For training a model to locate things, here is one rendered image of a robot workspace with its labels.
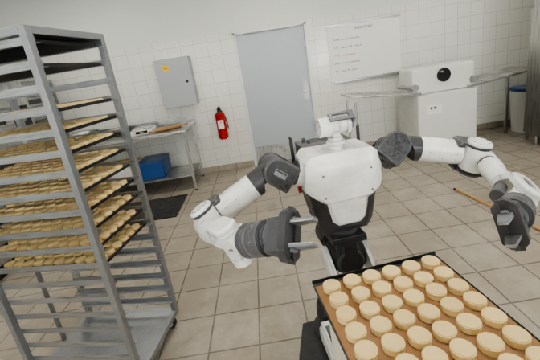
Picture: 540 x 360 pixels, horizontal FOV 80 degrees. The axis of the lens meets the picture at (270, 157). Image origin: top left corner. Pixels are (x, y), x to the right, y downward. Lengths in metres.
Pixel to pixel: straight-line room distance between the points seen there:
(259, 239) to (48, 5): 5.45
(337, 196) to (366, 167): 0.13
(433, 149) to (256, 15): 4.23
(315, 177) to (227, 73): 4.19
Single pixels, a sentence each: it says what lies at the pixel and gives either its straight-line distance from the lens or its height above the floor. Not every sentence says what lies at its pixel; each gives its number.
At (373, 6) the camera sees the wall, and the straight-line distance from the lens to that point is 5.51.
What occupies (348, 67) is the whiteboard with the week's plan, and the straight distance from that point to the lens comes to 5.33.
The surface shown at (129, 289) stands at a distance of 2.39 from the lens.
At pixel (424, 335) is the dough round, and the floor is 0.92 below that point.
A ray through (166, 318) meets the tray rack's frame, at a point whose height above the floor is 0.15.
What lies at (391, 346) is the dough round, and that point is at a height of 0.92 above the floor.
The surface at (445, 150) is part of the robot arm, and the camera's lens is 1.28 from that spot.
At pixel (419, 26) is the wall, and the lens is 5.76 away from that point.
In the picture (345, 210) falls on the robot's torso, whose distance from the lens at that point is 1.14.
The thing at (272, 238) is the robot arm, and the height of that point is 1.17.
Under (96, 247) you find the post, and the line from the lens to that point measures 1.67.
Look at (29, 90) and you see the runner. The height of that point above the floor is 1.59.
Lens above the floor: 1.54
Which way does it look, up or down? 16 degrees down
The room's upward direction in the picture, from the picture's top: 9 degrees counter-clockwise
